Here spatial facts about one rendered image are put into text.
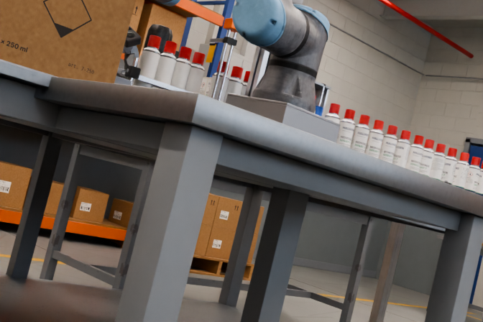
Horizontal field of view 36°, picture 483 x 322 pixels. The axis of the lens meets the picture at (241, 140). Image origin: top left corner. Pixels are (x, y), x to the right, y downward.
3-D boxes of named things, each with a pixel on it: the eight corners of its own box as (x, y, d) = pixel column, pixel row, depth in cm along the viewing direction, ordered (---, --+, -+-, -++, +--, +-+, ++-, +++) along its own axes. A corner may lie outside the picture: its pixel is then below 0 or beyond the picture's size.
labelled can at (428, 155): (424, 194, 282) (436, 141, 283) (425, 193, 277) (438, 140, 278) (410, 190, 283) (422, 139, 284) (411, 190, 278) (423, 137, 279)
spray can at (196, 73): (185, 122, 219) (201, 55, 221) (195, 123, 215) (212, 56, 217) (170, 117, 216) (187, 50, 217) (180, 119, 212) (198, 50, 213)
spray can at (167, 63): (158, 113, 213) (176, 45, 214) (165, 114, 208) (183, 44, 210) (141, 108, 210) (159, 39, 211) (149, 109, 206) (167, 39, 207)
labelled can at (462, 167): (462, 205, 290) (474, 154, 292) (449, 201, 290) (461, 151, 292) (458, 204, 295) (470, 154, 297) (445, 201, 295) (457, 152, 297)
